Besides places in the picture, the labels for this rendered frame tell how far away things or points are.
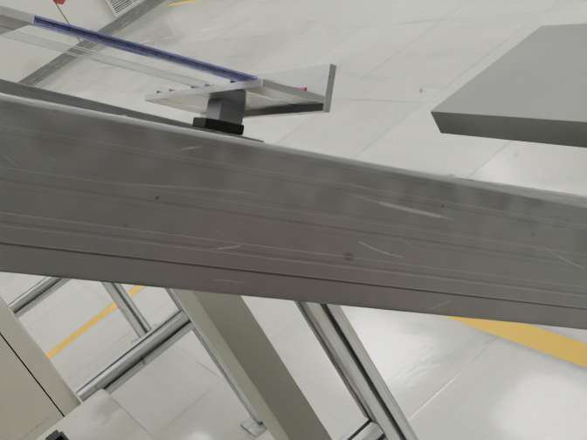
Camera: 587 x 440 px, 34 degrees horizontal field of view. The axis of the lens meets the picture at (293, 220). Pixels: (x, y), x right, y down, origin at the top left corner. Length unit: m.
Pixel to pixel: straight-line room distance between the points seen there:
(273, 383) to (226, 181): 1.07
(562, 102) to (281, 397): 0.59
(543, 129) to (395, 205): 0.82
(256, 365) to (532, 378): 0.60
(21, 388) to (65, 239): 1.57
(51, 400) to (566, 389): 0.97
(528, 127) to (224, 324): 0.50
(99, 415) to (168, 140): 0.74
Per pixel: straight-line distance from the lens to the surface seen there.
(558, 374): 1.79
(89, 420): 1.09
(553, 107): 1.23
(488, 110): 1.31
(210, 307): 1.35
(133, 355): 1.92
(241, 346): 1.39
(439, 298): 0.43
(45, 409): 1.94
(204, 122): 1.11
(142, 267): 0.36
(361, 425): 1.34
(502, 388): 1.82
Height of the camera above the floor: 1.08
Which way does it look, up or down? 22 degrees down
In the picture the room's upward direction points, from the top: 30 degrees counter-clockwise
